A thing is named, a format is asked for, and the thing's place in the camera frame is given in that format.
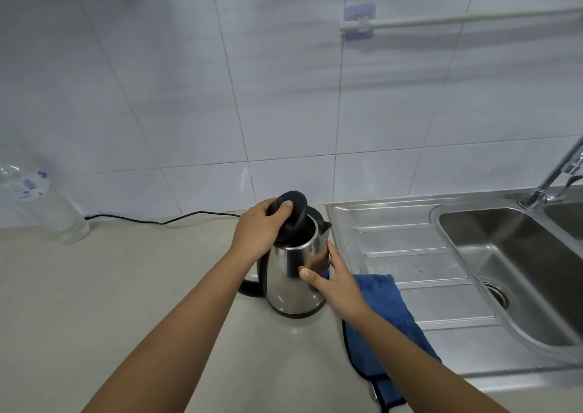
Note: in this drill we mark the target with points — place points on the person's right hand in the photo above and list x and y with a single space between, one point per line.
341 294

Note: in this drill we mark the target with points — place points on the person's left hand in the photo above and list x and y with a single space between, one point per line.
255 230

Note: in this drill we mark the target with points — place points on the person's right thumb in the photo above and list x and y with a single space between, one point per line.
312 277

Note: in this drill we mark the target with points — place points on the person's left thumb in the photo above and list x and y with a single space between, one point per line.
278 227

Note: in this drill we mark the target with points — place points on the black kettle lid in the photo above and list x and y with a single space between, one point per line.
298 217

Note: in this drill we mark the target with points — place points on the stainless steel electric kettle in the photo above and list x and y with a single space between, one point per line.
289 285

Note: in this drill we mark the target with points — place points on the person's right forearm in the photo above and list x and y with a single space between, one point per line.
423 367

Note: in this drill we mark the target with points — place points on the person's left forearm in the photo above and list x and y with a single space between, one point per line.
182 330

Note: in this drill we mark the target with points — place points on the blue cleaning cloth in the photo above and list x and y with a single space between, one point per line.
391 312

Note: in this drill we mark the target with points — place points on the stainless steel sink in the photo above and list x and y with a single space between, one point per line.
410 249

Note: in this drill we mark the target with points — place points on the metal sink drain strainer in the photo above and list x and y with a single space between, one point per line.
496 294

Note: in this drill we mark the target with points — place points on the clear plastic bottle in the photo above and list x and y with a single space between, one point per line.
50 208

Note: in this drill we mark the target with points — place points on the chrome faucet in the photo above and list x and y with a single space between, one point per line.
553 176

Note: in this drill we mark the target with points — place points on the purple adhesive rail mount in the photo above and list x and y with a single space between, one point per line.
360 12

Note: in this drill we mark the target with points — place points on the white towel rail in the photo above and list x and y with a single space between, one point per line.
455 20

